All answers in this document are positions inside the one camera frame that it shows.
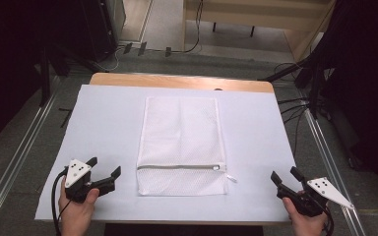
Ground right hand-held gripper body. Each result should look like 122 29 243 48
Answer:
277 177 355 218

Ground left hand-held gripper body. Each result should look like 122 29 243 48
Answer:
64 158 117 203

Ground white mesh laundry bag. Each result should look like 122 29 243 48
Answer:
136 95 238 198

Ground person's right hand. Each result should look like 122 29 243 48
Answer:
282 197 329 236

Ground person's left hand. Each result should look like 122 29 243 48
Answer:
58 188 100 236

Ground white paper sheet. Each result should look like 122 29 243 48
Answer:
33 84 301 224

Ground black metal stand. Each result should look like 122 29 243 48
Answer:
258 53 328 121

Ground wooden table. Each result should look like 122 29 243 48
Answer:
89 72 276 94

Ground black curtain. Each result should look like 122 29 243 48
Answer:
0 0 48 155
319 0 378 200

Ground black computer tower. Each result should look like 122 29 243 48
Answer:
80 0 127 63

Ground light wooden bench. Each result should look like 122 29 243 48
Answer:
182 0 339 63

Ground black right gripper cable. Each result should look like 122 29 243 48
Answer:
320 205 336 236

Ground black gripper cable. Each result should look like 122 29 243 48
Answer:
320 205 336 236
50 168 71 236

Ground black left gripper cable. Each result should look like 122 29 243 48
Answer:
50 168 71 236

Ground metal floor rail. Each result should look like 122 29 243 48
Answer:
0 74 62 232
302 106 366 236

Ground bundle of black floor cables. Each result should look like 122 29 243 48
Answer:
276 95 310 159

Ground white floor cable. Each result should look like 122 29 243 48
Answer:
93 45 126 74

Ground long black hanging cable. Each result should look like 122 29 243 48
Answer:
171 0 205 55

